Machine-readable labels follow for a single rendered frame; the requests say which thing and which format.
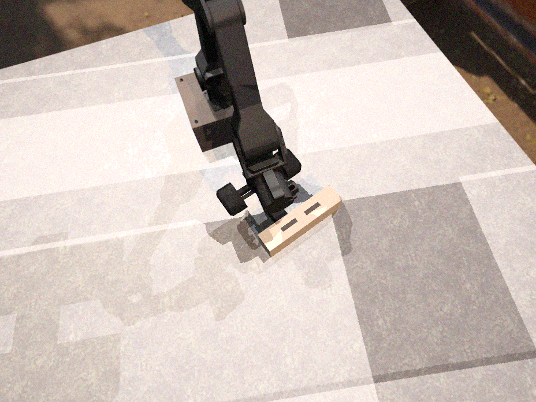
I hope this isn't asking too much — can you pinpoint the black two-prong charger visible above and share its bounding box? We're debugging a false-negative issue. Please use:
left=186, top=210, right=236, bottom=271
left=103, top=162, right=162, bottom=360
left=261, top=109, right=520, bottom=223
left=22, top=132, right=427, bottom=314
left=268, top=209, right=288, bottom=223

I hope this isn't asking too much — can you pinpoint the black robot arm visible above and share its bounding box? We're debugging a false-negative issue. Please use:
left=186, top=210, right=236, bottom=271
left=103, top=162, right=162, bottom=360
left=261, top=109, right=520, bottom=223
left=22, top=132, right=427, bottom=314
left=181, top=0, right=299, bottom=214

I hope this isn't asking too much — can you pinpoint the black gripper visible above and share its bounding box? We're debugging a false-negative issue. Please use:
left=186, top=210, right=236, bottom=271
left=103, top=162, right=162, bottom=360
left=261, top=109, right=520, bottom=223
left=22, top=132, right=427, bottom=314
left=216, top=148, right=302, bottom=216

